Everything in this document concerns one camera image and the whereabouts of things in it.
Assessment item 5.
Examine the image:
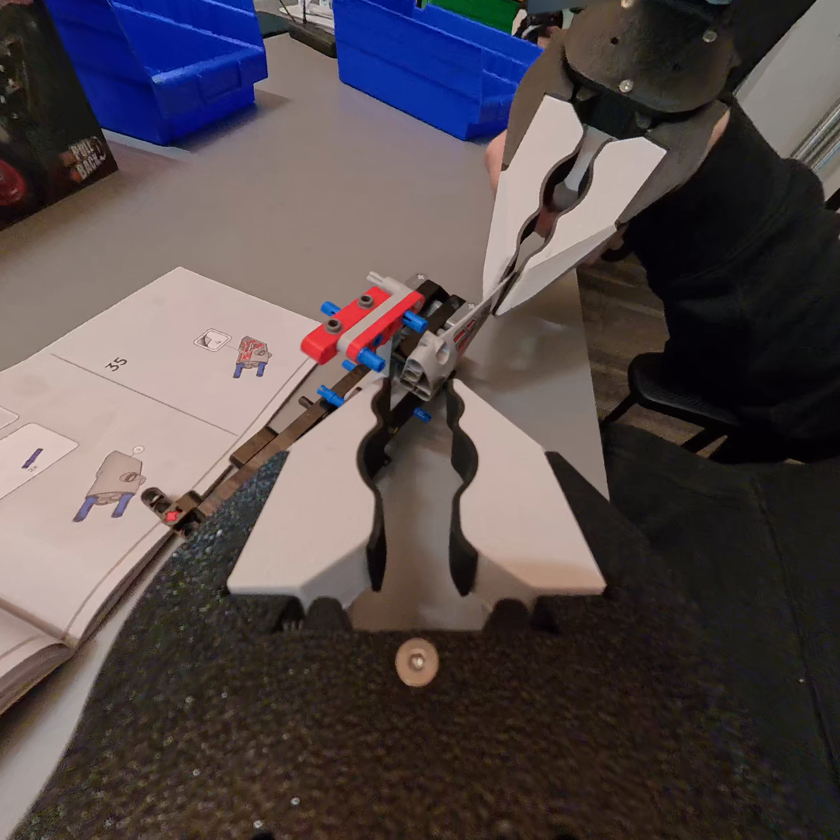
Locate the grey toy panel red sticker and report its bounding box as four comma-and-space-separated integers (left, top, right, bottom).
392, 279, 509, 403

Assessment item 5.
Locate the person's right hand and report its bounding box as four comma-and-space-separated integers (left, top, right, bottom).
486, 128, 511, 198

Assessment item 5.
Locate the dark toy truck box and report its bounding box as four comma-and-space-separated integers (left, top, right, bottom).
0, 0, 120, 232

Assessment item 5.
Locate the person's right forearm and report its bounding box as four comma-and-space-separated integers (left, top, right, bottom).
620, 101, 840, 460

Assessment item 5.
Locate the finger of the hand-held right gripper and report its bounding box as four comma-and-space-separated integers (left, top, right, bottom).
482, 92, 585, 303
493, 138, 668, 317

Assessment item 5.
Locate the black office chair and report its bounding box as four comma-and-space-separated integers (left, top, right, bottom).
604, 353, 742, 457

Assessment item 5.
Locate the person's dark clothed body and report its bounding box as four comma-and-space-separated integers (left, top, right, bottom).
600, 420, 840, 840

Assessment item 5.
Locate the green storage bin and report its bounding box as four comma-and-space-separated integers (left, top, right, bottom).
420, 0, 534, 37

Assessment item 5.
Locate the toy brick truck chassis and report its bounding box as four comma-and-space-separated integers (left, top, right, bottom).
141, 270, 476, 539

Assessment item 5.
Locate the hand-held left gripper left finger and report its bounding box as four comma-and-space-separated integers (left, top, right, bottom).
226, 381, 388, 614

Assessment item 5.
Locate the white instruction booklet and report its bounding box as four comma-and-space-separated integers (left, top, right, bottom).
0, 266, 322, 716

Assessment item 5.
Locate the blue storage bin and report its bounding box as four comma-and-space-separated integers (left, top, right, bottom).
333, 0, 546, 142
42, 0, 269, 147

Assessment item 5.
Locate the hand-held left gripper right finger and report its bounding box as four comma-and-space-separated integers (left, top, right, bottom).
443, 379, 608, 608

